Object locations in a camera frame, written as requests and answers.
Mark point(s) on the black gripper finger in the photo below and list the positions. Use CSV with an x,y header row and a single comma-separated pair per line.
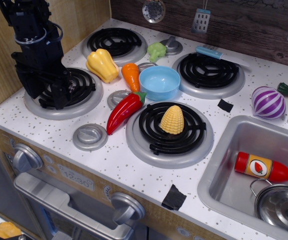
x,y
61,95
33,84

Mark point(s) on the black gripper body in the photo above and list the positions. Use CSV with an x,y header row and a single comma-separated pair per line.
x,y
41,53

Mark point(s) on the yellow toy corn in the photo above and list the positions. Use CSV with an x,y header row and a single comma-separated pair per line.
x,y
173,120

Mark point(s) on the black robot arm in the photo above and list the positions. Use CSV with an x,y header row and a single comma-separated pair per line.
x,y
26,16

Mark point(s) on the silver stovetop knob behind bowl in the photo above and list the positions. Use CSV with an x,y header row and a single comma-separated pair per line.
x,y
145,65

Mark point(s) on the light blue plastic bowl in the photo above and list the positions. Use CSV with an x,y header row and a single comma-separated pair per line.
x,y
159,82

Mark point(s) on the front left black burner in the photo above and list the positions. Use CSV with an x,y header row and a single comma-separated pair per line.
x,y
87,93

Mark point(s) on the black burner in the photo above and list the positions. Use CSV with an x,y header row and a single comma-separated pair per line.
x,y
205,77
87,93
124,45
158,148

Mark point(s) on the yellow toy bell pepper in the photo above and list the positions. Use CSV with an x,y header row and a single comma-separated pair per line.
x,y
100,63

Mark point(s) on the silver stovetop knob front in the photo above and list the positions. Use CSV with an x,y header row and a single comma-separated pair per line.
x,y
90,137

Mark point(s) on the silver stovetop knob middle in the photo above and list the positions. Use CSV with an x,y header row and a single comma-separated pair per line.
x,y
116,97

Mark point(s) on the red toy chili pepper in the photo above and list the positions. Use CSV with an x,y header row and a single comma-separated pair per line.
x,y
125,109

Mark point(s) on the orange toy carrot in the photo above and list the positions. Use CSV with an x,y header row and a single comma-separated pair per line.
x,y
130,74

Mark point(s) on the left silver oven knob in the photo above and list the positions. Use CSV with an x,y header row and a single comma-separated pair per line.
x,y
25,159

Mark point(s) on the silver oven knob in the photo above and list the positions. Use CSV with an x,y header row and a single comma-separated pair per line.
x,y
25,159
126,208

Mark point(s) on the back left black burner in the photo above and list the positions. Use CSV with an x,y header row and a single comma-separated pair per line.
x,y
124,45

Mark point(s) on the oven clock display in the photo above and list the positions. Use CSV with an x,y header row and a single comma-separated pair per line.
x,y
76,177

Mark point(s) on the front right black burner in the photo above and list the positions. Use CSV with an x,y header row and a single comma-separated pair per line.
x,y
158,148

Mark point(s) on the green toy broccoli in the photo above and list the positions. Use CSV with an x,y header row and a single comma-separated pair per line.
x,y
156,50

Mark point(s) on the hanging silver skimmer spoon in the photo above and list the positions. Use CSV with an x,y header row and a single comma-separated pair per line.
x,y
153,11

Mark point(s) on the silver stovetop knob back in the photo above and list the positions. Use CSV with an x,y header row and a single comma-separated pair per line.
x,y
173,47

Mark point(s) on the right silver oven knob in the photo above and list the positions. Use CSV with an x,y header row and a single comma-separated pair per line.
x,y
126,208

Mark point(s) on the back right black burner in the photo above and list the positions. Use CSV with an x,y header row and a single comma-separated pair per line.
x,y
205,77

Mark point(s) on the orange object bottom left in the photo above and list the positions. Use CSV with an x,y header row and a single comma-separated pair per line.
x,y
8,230

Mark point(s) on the hanging silver toy spatula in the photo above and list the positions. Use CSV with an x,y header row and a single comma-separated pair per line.
x,y
201,19

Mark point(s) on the black tape piece front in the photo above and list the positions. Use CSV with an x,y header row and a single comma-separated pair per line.
x,y
174,199

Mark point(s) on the black tape piece small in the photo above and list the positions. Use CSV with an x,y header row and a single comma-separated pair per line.
x,y
226,106

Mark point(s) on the silver toy sink basin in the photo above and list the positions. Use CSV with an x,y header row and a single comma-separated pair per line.
x,y
228,192

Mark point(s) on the red toy ketchup bottle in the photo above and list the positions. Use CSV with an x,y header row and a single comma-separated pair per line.
x,y
261,167

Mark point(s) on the purple striped toy onion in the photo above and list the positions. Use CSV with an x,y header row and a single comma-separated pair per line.
x,y
268,103

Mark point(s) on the small steel pot with lid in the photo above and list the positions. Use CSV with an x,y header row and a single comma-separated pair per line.
x,y
271,203

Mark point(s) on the silver oven door handle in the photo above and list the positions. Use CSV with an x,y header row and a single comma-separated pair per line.
x,y
65,213

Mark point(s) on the blue handled toy knife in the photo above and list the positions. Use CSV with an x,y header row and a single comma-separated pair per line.
x,y
220,56

